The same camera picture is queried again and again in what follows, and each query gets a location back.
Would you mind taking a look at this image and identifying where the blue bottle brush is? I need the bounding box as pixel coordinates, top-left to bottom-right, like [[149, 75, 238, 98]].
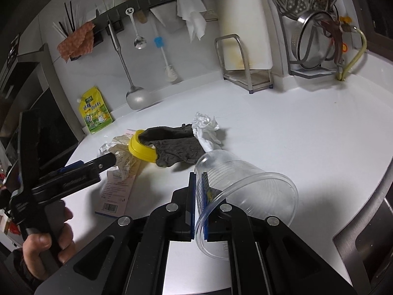
[[153, 26, 179, 82]]

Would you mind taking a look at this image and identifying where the yellow gas hose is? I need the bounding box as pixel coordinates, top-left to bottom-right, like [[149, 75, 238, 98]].
[[338, 28, 368, 82]]

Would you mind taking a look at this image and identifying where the person's left hand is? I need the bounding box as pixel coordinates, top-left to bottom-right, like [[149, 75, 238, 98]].
[[22, 200, 75, 281]]

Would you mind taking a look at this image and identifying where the small metal spoon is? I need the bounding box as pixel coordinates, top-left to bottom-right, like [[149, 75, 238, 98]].
[[126, 7, 147, 50]]

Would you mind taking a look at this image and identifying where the gas valve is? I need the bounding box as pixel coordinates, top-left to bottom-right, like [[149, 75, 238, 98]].
[[336, 15, 354, 68]]

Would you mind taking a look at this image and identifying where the bundle of chopsticks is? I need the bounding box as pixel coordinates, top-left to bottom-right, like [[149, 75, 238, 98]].
[[52, 0, 102, 41]]

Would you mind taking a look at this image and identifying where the grey lid rack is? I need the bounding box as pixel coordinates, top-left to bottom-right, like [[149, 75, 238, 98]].
[[278, 12, 339, 78]]

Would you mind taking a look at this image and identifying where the orange dishcloth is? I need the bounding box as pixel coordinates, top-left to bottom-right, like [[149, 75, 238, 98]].
[[57, 21, 96, 64]]

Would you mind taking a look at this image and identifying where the black kitchen sink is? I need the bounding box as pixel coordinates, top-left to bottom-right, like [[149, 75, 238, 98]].
[[332, 166, 393, 295]]

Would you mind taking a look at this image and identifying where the white cutting board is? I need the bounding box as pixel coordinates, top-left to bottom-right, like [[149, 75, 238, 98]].
[[213, 0, 274, 72]]

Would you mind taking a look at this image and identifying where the glass pot lid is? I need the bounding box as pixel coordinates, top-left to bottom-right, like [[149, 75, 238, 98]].
[[295, 10, 339, 70]]

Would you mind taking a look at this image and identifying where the yellow plastic lid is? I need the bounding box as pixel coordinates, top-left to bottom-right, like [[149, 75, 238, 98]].
[[128, 129, 158, 163]]

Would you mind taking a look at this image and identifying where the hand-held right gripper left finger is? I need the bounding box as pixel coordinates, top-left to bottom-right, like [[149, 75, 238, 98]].
[[34, 172, 197, 295]]

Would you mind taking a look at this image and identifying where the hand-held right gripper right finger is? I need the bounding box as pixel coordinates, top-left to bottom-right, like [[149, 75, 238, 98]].
[[200, 173, 358, 295]]

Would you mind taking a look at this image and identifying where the dark window frame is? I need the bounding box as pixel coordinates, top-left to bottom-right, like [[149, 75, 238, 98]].
[[344, 0, 393, 56]]

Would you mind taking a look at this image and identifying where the person's left forearm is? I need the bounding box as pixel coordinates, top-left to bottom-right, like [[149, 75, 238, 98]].
[[6, 247, 37, 291]]

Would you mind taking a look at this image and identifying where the pink barcode paper package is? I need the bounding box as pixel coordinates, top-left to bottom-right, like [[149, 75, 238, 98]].
[[95, 128, 145, 217]]

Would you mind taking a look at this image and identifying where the metal ladle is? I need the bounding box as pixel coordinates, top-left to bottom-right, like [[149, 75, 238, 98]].
[[107, 20, 154, 110]]

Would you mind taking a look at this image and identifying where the yellow seasoning pouch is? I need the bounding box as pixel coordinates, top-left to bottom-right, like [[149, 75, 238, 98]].
[[77, 86, 113, 135]]

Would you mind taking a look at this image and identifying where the dark grey sock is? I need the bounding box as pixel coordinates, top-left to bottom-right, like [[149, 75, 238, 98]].
[[137, 123, 207, 169]]

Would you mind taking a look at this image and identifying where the metal cutting board rack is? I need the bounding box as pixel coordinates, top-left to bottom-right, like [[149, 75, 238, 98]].
[[214, 34, 274, 94]]

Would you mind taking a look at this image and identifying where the white hanging cloth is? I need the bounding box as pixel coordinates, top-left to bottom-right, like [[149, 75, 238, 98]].
[[176, 0, 207, 44]]

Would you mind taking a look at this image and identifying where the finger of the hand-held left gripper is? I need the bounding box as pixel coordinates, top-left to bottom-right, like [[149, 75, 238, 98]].
[[87, 153, 118, 173], [57, 161, 86, 174]]

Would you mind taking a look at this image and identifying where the black integrated stove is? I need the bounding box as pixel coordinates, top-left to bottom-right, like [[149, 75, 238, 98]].
[[0, 43, 85, 191]]

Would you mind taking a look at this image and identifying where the small wall display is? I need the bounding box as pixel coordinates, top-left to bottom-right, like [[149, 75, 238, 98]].
[[7, 32, 21, 66]]

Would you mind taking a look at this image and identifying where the beige crumpled wrapper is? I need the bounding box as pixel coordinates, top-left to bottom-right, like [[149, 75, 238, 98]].
[[110, 135, 142, 182]]

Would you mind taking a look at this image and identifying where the clear plastic cup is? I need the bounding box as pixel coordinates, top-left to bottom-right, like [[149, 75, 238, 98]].
[[194, 150, 299, 261]]

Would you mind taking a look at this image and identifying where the white crumpled tissue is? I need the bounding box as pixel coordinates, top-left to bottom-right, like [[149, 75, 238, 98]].
[[192, 112, 228, 153]]

